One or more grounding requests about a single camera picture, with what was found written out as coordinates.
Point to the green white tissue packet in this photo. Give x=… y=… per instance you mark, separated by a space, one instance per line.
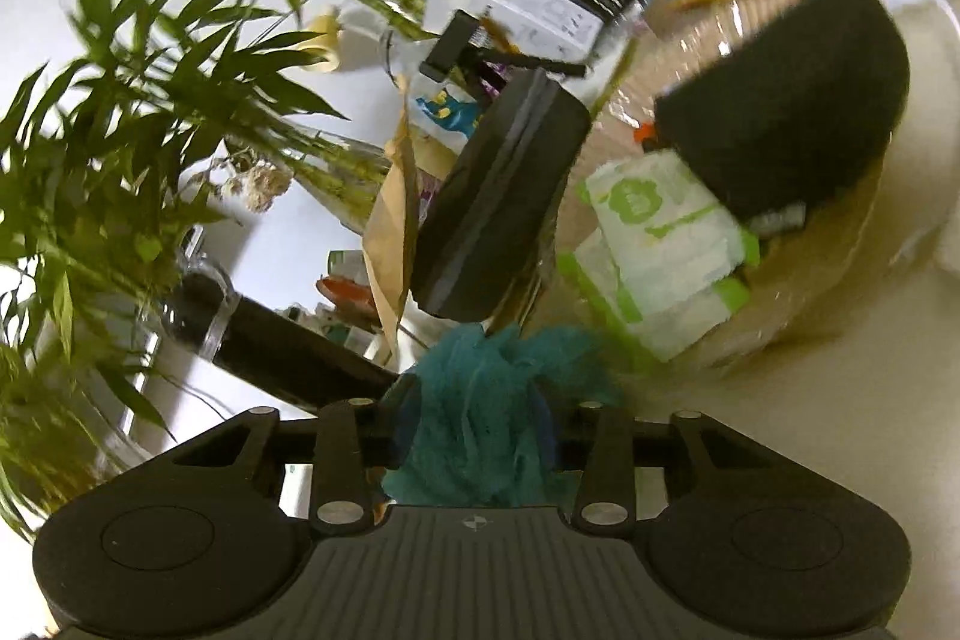
x=660 y=325
x=667 y=220

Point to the brown paper envelope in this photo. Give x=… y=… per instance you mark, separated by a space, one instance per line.
x=390 y=235

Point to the black zip case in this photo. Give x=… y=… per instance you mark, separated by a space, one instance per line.
x=495 y=197

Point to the black plastic bracket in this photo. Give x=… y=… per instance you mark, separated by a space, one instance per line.
x=457 y=40

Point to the dried white flowers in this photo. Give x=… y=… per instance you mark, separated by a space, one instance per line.
x=259 y=183

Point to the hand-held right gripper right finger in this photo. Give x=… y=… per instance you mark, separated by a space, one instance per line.
x=607 y=452

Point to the black thermos bottle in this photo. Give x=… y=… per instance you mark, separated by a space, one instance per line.
x=300 y=355

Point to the black foam block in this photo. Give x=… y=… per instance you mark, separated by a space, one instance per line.
x=795 y=93

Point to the blue yellow packet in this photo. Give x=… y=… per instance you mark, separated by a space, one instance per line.
x=450 y=111

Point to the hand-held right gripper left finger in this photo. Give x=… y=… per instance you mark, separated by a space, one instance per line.
x=403 y=419

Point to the teal mesh bath loofah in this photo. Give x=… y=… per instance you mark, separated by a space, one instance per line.
x=480 y=407

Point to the ribbed glass vase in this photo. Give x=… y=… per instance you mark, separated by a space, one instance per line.
x=352 y=183

